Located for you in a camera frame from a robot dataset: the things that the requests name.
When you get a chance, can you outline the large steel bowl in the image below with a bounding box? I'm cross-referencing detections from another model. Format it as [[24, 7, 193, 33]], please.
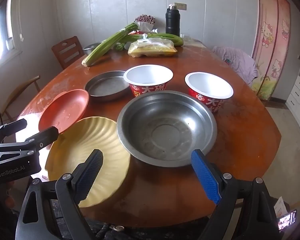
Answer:
[[117, 91, 217, 168]]

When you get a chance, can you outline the black thermos flask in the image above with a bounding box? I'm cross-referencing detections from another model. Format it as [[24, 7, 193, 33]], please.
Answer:
[[165, 4, 181, 37]]

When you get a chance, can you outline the window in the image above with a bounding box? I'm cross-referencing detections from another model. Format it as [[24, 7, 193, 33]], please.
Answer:
[[0, 0, 23, 75]]

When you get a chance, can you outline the yellow scalloped plate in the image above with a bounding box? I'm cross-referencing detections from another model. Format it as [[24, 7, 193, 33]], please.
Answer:
[[44, 117, 132, 208]]

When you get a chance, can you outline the shallow steel plate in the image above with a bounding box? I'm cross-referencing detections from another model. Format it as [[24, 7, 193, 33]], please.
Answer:
[[84, 71, 131, 103]]

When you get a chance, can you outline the white cabinet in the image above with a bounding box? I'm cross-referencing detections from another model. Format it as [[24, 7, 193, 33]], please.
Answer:
[[285, 47, 300, 128]]

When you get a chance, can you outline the red paper bowl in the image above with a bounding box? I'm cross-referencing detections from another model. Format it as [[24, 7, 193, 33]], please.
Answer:
[[184, 72, 234, 114], [123, 65, 174, 98]]

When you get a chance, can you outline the mobile phone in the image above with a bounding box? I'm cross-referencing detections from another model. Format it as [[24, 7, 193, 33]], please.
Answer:
[[276, 209, 297, 230]]

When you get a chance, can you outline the long celery bunch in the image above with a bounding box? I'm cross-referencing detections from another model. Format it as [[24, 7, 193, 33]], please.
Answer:
[[81, 22, 139, 67]]

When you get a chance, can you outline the steel basin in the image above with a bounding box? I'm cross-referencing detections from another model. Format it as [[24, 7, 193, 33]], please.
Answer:
[[82, 42, 105, 53]]

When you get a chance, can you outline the wooden slat-back chair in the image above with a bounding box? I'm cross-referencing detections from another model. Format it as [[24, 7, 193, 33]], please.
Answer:
[[51, 36, 85, 70]]

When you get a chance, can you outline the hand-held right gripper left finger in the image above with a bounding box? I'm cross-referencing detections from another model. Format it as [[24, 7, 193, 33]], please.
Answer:
[[15, 149, 104, 240]]

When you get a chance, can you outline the curved-back wooden chair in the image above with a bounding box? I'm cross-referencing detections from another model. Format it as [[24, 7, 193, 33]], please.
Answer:
[[1, 75, 42, 122]]

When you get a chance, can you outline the plastic bag of yellow noodles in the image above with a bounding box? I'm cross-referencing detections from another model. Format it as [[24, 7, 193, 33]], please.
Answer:
[[128, 34, 178, 58]]

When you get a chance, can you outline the short celery bunch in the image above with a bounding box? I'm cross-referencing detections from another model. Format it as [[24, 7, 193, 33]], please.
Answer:
[[120, 32, 184, 47]]

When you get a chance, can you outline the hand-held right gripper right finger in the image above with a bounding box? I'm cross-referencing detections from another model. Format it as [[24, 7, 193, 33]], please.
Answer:
[[191, 149, 282, 240]]

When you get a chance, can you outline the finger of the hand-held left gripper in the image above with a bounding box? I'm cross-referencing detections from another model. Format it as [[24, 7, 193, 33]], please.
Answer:
[[0, 119, 28, 144], [14, 126, 59, 157]]

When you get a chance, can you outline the pink cartoon wardrobe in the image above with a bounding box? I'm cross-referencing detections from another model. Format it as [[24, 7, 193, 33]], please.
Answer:
[[251, 0, 292, 100]]

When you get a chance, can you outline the orange plastic plate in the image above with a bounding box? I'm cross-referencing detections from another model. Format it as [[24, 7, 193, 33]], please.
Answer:
[[38, 89, 90, 134]]

